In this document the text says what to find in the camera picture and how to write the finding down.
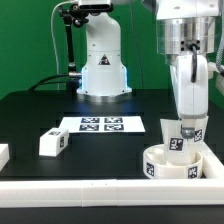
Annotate black cables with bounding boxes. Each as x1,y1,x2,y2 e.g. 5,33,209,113
27,73,82,92

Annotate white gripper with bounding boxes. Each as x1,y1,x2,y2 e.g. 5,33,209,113
170,54,208,139

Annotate white camera on mount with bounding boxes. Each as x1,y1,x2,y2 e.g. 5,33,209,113
78,0,113,12

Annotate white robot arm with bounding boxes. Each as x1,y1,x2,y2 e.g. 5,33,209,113
78,0,224,139

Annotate white front fence bar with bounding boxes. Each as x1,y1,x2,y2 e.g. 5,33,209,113
0,179,224,208

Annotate white round stool seat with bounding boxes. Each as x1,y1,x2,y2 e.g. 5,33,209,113
143,144,203,179

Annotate white cable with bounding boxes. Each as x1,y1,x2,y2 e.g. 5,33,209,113
50,0,80,91

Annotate white left fence bar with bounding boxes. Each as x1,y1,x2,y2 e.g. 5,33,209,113
0,144,9,171

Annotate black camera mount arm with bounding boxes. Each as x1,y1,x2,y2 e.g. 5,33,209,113
59,4,88,93

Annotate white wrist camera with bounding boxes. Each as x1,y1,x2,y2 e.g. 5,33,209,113
216,74,224,96

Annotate white marker sheet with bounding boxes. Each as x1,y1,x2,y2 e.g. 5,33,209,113
59,116,145,133

